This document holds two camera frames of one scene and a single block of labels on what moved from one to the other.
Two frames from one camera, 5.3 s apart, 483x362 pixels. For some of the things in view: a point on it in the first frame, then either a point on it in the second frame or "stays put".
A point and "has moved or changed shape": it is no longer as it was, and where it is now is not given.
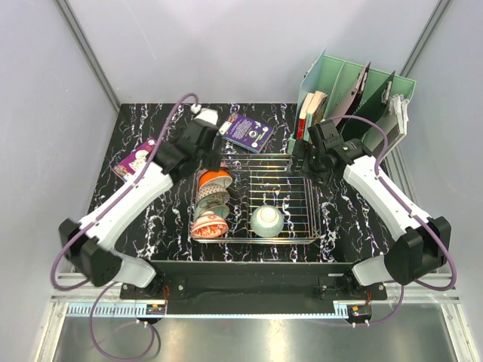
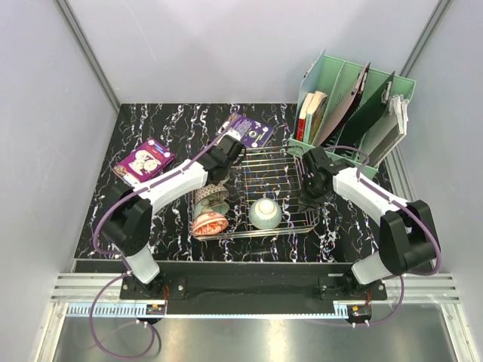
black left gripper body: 178,139 → 226,174
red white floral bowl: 209,225 stays put
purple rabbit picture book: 133,163 stays put
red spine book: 300,128 stays put
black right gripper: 300,151 → 306,204
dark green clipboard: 355,129 stays put
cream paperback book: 315,110 stays put
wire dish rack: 254,198 has moved or changed shape
